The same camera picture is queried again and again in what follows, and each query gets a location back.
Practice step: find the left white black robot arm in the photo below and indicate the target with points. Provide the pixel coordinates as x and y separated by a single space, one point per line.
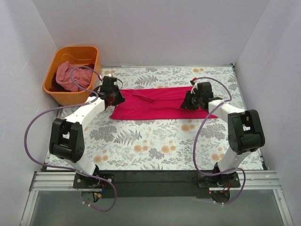
67 135

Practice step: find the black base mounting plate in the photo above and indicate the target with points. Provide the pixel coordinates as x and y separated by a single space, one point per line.
147 183

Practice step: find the light pink shirt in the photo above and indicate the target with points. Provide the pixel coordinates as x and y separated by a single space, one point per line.
81 76

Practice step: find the aluminium frame rail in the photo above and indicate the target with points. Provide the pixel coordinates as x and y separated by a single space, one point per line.
55 180

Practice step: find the magenta t shirt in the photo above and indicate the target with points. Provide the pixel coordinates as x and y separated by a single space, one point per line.
155 104

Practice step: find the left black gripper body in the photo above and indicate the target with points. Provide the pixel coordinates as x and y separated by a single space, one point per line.
116 97

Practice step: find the orange plastic laundry basket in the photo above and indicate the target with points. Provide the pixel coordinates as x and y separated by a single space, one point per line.
76 55

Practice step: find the floral patterned table mat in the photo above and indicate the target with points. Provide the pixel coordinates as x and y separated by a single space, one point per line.
162 144

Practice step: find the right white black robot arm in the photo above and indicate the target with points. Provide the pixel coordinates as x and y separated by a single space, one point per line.
245 133

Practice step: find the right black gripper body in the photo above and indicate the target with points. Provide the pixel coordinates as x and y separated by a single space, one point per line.
188 101

